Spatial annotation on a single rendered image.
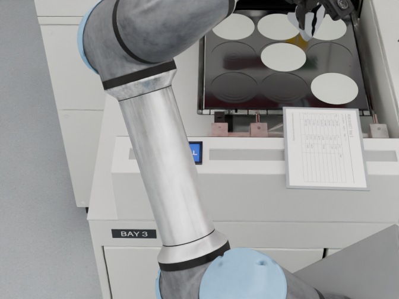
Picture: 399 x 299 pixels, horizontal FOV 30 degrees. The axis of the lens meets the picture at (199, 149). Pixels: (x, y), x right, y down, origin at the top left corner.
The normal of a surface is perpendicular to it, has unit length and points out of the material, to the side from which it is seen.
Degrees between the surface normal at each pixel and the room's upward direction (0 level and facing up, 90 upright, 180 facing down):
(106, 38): 82
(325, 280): 46
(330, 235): 90
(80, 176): 90
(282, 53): 1
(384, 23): 0
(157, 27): 69
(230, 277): 40
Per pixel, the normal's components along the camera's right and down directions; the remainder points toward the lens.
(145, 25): -0.29, 0.29
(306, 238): -0.02, 0.73
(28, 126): -0.01, -0.69
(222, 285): -0.65, -0.52
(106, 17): -0.82, -0.13
